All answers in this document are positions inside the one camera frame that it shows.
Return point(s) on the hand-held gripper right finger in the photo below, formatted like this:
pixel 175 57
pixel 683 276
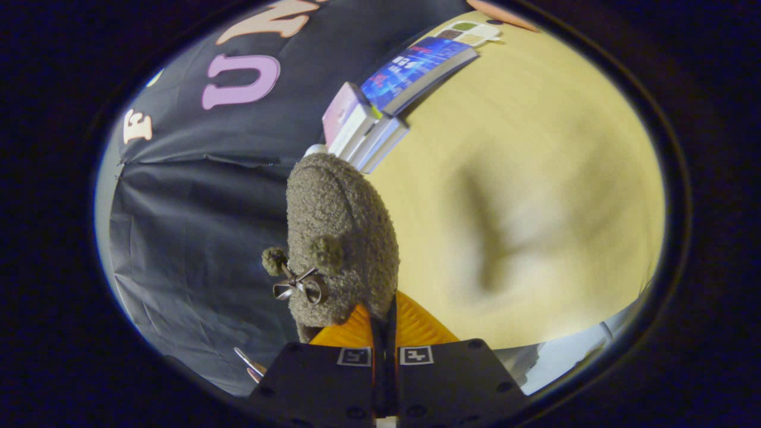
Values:
pixel 452 380

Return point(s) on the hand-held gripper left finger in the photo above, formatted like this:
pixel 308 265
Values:
pixel 315 380

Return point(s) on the brown fuzzy slipper shoe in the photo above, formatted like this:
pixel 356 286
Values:
pixel 339 208

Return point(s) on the black backdrop cloth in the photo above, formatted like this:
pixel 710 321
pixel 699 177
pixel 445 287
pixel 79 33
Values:
pixel 190 226

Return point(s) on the white plush toy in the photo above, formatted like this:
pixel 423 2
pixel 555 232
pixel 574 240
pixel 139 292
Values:
pixel 315 150

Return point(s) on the white paperback book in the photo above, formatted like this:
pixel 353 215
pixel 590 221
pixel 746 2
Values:
pixel 383 145
pixel 359 134

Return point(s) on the blue cover book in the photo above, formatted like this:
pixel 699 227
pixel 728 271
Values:
pixel 416 68

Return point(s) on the white colour swatch card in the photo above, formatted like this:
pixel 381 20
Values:
pixel 469 32

